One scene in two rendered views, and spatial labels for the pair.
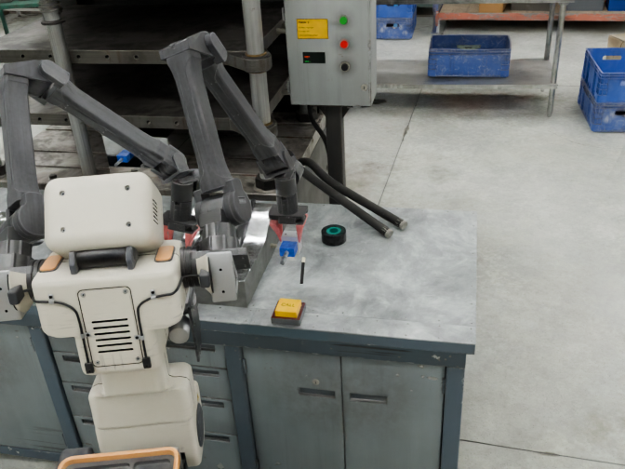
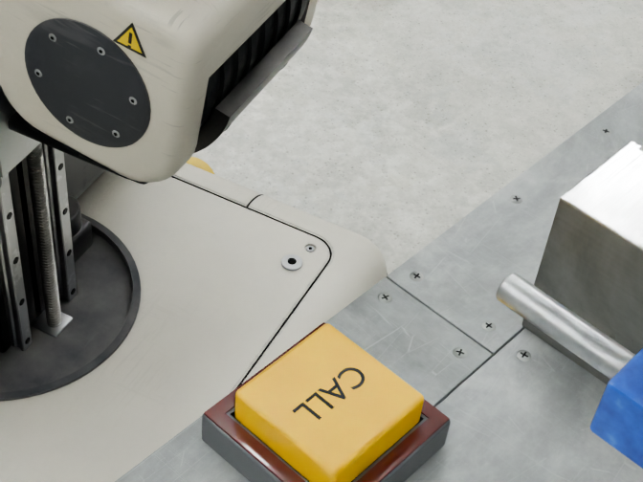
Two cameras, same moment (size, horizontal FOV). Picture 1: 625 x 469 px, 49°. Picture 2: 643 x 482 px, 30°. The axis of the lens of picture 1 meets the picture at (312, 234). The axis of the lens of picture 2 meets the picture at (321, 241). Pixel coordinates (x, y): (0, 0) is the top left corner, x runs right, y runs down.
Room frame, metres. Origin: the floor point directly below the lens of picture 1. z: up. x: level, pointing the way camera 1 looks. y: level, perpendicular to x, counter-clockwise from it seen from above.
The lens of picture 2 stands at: (1.64, -0.22, 1.25)
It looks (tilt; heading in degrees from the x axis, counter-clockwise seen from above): 45 degrees down; 115
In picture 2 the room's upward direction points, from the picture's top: 6 degrees clockwise
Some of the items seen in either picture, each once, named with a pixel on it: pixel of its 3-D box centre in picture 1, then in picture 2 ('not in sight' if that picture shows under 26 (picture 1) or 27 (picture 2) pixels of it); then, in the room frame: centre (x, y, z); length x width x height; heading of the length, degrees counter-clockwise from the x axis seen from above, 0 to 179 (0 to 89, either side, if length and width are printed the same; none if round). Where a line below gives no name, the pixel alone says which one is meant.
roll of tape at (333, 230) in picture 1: (333, 234); not in sight; (1.90, -0.07, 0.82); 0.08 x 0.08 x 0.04
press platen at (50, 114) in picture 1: (159, 105); not in sight; (2.83, 0.62, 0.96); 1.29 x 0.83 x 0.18; 76
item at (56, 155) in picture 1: (163, 148); not in sight; (2.83, 0.63, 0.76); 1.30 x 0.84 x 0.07; 76
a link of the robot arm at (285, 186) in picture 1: (285, 182); not in sight; (1.68, 0.06, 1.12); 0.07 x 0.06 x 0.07; 166
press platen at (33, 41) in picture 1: (149, 49); not in sight; (2.83, 0.62, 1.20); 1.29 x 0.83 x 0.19; 76
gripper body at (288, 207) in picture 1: (287, 204); not in sight; (1.68, 0.06, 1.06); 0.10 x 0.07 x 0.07; 77
